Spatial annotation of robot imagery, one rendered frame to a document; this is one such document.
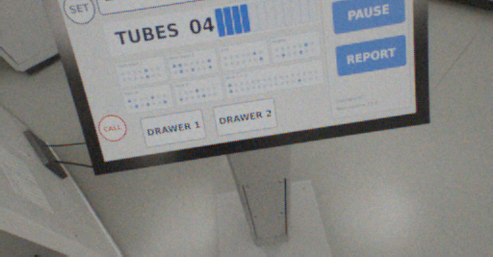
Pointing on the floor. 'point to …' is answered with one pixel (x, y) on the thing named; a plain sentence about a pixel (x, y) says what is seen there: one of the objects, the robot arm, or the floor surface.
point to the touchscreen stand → (269, 209)
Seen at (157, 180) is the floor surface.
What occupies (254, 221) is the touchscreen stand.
